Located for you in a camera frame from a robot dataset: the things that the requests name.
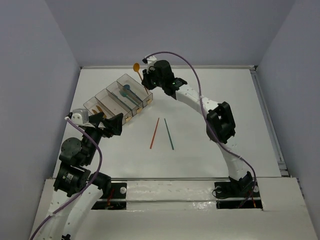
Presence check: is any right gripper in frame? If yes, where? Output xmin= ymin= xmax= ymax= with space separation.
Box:
xmin=141 ymin=65 xmax=165 ymax=90

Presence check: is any orange spoon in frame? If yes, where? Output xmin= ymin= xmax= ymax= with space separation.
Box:
xmin=132 ymin=62 xmax=143 ymax=82

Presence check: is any teal fork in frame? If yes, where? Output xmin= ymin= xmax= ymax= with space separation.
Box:
xmin=119 ymin=90 xmax=141 ymax=105

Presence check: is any blue spoon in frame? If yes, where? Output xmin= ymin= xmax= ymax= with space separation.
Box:
xmin=123 ymin=84 xmax=143 ymax=102

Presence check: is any orange chopstick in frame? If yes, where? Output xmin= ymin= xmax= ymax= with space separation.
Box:
xmin=149 ymin=117 xmax=160 ymax=150

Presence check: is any teal chopstick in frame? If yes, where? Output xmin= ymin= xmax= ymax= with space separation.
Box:
xmin=164 ymin=118 xmax=175 ymax=151

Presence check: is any teal fork crosswise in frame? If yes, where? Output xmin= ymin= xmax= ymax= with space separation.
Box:
xmin=111 ymin=91 xmax=136 ymax=111

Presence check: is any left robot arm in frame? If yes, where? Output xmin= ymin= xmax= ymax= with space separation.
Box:
xmin=30 ymin=108 xmax=124 ymax=240

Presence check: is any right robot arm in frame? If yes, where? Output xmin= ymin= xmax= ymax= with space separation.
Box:
xmin=142 ymin=57 xmax=255 ymax=196

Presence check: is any yellow knife in bin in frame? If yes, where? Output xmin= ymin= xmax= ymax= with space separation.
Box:
xmin=96 ymin=105 xmax=107 ymax=119

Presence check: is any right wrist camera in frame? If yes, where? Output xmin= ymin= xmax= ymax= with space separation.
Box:
xmin=142 ymin=55 xmax=157 ymax=66

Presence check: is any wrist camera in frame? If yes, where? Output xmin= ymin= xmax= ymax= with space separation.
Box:
xmin=142 ymin=55 xmax=157 ymax=66
xmin=64 ymin=108 xmax=89 ymax=126

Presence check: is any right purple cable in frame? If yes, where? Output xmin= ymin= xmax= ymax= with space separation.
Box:
xmin=143 ymin=51 xmax=257 ymax=208

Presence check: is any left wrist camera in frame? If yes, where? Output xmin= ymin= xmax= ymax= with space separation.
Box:
xmin=64 ymin=108 xmax=89 ymax=126

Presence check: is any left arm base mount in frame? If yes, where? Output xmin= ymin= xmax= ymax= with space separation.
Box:
xmin=91 ymin=182 xmax=127 ymax=211

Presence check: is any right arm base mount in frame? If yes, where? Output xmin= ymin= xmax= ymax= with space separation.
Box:
xmin=211 ymin=181 xmax=263 ymax=210

